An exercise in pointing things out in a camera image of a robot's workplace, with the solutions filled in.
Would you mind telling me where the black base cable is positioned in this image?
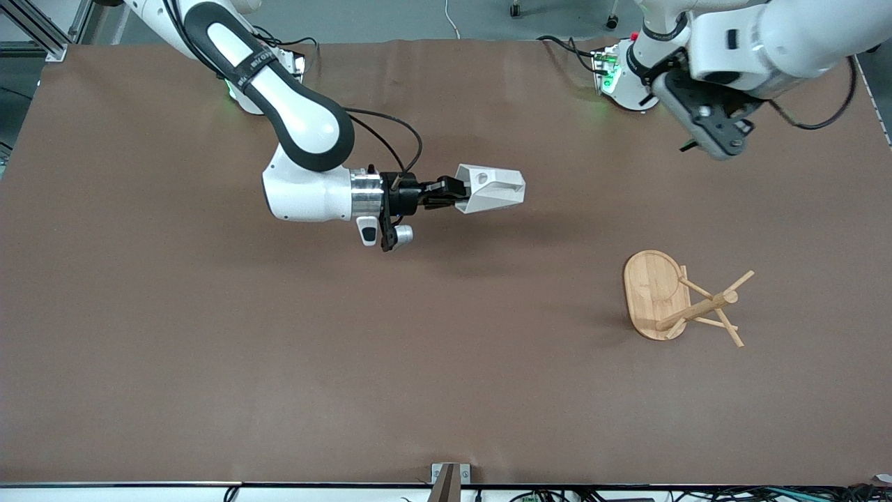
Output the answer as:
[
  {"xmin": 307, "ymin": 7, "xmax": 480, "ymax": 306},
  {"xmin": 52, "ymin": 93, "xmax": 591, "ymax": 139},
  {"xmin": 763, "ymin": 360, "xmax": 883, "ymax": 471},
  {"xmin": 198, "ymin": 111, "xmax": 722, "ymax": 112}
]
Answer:
[
  {"xmin": 537, "ymin": 35, "xmax": 601, "ymax": 75},
  {"xmin": 252, "ymin": 26, "xmax": 320, "ymax": 72}
]

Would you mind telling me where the white faceted cup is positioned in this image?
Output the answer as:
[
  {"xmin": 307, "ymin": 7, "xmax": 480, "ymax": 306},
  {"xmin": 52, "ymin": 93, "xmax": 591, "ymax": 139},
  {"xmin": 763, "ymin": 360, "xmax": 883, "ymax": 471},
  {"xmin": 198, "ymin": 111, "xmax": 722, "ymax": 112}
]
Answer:
[{"xmin": 454, "ymin": 164, "xmax": 528, "ymax": 215}]

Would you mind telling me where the brown table cover sheet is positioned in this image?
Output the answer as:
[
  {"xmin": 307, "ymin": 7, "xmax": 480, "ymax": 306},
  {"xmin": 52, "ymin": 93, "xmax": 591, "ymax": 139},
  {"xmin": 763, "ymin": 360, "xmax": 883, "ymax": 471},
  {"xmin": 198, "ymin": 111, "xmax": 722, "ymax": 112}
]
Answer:
[{"xmin": 0, "ymin": 38, "xmax": 892, "ymax": 487}]

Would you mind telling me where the metal bracket with post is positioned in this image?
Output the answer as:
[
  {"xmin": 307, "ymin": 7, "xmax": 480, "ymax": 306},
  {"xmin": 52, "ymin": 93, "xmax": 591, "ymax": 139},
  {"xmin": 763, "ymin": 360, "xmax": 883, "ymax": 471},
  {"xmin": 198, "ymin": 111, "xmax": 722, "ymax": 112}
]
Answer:
[{"xmin": 428, "ymin": 462, "xmax": 472, "ymax": 502}]

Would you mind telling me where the black right base cable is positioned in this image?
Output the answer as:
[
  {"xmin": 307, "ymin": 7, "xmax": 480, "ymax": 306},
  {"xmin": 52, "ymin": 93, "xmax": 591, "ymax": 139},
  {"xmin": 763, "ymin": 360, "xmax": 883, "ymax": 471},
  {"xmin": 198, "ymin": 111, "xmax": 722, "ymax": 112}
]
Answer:
[{"xmin": 252, "ymin": 26, "xmax": 320, "ymax": 72}]

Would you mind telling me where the black left base cable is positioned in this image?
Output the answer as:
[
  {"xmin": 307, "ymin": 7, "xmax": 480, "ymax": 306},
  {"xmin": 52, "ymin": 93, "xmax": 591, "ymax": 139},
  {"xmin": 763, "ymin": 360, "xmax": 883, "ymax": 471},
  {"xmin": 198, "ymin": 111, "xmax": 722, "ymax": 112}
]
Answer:
[{"xmin": 537, "ymin": 35, "xmax": 601, "ymax": 75}]

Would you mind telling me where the wooden cup rack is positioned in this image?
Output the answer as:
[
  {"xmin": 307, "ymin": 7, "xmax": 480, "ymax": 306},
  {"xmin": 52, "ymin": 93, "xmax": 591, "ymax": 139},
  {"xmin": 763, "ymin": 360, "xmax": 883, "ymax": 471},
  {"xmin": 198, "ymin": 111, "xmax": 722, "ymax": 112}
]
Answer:
[{"xmin": 622, "ymin": 250, "xmax": 756, "ymax": 348}]

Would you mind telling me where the cable bundle under table edge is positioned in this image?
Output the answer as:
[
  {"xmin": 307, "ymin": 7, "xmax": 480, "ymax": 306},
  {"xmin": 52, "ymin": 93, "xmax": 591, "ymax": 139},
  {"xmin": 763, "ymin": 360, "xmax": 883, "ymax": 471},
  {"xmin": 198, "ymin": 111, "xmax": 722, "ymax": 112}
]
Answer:
[{"xmin": 509, "ymin": 484, "xmax": 892, "ymax": 502}]

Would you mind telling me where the aluminium frame post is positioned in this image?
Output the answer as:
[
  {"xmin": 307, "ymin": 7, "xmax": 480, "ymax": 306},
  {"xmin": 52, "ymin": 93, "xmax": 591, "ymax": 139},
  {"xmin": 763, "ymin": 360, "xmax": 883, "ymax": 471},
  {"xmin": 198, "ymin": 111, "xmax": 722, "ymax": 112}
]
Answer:
[{"xmin": 0, "ymin": 0, "xmax": 95, "ymax": 63}]

